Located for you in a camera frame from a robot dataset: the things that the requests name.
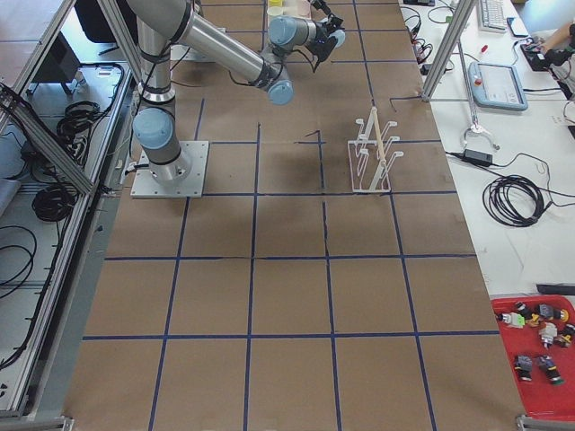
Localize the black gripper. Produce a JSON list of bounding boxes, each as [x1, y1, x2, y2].
[[314, 26, 346, 61]]

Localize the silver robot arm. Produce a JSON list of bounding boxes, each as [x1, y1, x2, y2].
[[128, 1, 346, 198]]

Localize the cream serving tray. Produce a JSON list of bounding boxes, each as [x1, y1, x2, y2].
[[266, 0, 312, 19]]

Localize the white keyboard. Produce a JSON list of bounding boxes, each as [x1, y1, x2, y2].
[[477, 0, 507, 33]]

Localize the metal reacher grabber tool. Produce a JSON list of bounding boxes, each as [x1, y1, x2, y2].
[[456, 40, 500, 151]]

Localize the blue teach pendant tablet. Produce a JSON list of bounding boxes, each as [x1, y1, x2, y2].
[[467, 61, 528, 111]]

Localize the black power adapter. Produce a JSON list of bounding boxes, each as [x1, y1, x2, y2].
[[462, 149, 492, 167]]

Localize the smartphone on table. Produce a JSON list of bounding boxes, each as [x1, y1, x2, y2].
[[507, 16, 529, 38]]

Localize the red parts tray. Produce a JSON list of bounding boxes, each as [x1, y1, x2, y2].
[[499, 322, 574, 422]]

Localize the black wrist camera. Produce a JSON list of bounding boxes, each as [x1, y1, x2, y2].
[[310, 0, 343, 32]]

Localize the white wire cup rack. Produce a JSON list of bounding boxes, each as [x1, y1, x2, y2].
[[347, 106, 404, 194]]

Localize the aluminium frame post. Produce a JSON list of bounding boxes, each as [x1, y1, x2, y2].
[[421, 0, 475, 101]]

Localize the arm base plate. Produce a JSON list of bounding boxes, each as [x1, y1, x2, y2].
[[131, 141, 209, 198]]

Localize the coiled black cable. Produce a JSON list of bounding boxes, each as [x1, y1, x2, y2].
[[482, 174, 547, 226]]

